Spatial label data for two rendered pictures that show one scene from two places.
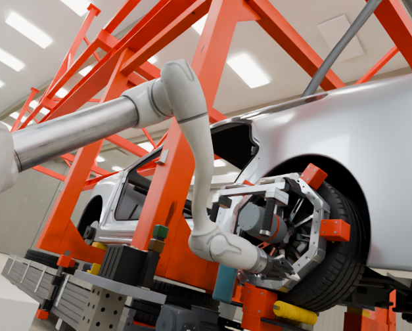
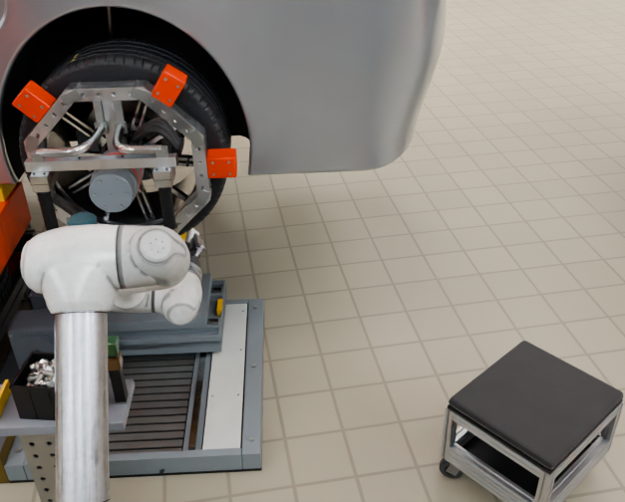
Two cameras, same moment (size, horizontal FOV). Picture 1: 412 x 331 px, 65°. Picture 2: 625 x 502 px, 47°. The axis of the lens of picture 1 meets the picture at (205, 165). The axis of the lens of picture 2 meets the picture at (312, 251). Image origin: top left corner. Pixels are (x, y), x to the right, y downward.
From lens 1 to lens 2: 1.68 m
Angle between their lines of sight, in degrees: 77
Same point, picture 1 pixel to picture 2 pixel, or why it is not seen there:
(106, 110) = (102, 360)
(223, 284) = not seen: hidden behind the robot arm
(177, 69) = (175, 261)
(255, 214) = (125, 189)
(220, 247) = (187, 318)
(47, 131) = (104, 452)
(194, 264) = not seen: outside the picture
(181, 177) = not seen: outside the picture
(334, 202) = (205, 116)
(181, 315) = not seen: hidden behind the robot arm
